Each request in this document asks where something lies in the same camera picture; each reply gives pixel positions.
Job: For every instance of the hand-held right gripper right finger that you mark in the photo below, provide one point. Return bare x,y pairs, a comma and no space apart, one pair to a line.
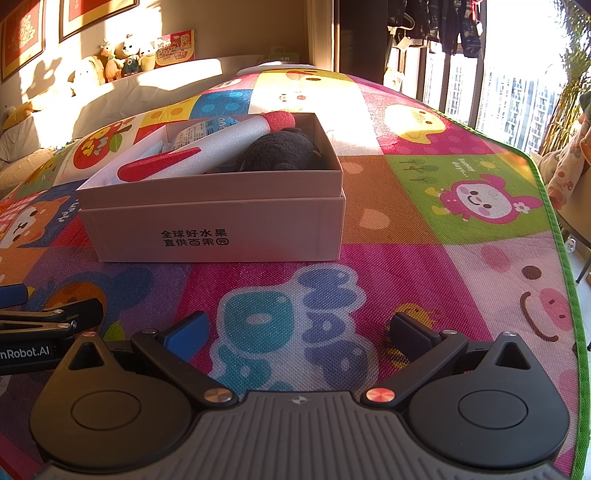
413,334

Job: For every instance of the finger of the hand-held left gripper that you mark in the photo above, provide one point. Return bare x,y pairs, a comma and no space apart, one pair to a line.
11,294
83,311

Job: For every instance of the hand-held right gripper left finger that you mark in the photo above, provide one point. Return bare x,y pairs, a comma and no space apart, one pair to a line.
187,334

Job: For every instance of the pink cardboard box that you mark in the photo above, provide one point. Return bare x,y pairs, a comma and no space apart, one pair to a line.
207,221

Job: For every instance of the white and red foam rocket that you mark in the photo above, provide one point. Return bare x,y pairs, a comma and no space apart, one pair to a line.
217,143

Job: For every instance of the black plush toy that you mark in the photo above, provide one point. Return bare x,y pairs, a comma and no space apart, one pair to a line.
277,152

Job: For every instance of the blue and white packet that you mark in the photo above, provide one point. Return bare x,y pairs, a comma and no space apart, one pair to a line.
198,131

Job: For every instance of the colourful cartoon play mat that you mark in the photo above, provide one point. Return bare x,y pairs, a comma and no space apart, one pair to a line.
369,221

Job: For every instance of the white pillow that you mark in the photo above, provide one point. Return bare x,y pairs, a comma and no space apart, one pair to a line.
23,150

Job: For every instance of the yellow plush toy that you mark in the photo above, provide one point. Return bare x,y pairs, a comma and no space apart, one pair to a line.
18,115

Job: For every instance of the beige chair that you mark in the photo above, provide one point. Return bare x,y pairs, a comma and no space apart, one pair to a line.
577,230

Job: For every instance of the pile of patterned clothes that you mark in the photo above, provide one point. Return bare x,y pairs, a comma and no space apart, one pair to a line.
572,170

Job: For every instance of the cream plush toy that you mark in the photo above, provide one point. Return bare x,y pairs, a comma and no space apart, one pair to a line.
87,74

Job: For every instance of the grey pillow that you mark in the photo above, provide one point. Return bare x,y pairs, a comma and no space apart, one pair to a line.
161,87

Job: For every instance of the brown plush toy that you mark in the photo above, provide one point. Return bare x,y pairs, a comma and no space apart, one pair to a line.
111,62

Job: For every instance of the large red framed picture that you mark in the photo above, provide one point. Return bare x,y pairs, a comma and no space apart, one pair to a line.
21,39

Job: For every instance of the white bear plush blue overalls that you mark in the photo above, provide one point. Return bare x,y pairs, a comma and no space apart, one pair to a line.
129,57

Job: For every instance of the white bear plush yellow shirt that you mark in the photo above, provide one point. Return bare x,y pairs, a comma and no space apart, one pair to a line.
147,55

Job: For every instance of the colourful picture book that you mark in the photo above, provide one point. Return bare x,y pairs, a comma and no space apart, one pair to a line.
175,46

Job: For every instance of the small red framed picture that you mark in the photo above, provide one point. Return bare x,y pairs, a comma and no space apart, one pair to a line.
92,16

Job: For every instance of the green bamboo plant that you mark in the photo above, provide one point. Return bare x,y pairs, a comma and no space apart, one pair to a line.
568,83

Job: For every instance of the white alarm clock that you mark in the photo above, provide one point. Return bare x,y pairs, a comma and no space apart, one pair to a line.
282,54

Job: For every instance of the dark hanging clothes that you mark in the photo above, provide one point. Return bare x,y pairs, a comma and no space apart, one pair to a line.
438,23

